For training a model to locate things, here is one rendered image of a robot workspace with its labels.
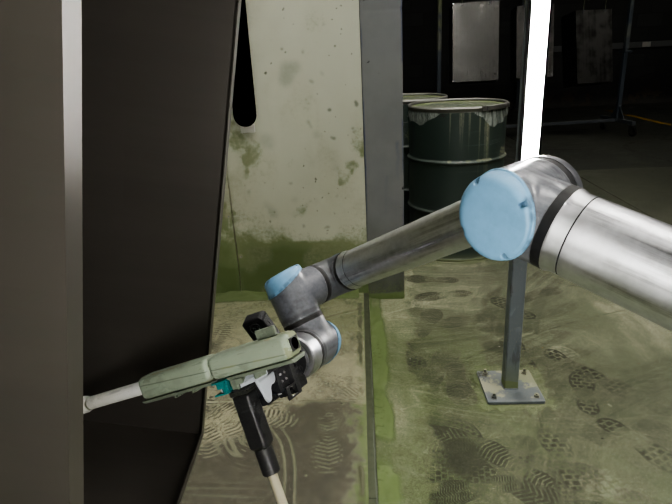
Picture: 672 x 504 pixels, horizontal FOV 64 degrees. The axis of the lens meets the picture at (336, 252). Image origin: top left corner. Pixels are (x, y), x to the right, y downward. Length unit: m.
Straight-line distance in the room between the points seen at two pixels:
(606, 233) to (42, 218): 0.57
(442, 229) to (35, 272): 0.72
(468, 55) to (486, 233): 6.69
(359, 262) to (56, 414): 0.79
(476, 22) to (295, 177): 5.20
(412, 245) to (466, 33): 6.49
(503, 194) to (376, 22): 1.87
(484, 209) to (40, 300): 0.53
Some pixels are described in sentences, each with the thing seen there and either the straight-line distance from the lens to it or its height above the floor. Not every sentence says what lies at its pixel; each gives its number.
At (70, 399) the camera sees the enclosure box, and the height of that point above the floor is 0.96.
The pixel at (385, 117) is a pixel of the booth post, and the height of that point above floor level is 0.90.
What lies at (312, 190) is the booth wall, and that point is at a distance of 2.60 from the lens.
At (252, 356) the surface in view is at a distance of 0.87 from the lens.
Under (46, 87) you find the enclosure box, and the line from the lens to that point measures 0.37.
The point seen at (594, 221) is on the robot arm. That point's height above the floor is 0.99.
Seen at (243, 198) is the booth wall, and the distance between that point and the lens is 2.65.
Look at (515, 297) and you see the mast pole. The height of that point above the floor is 0.38.
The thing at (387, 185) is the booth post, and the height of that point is 0.59.
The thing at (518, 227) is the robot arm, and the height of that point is 0.97.
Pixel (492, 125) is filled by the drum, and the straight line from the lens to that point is 3.13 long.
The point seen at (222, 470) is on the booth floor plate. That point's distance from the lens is 1.77.
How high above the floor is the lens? 1.19
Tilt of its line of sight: 20 degrees down
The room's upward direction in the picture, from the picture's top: 3 degrees counter-clockwise
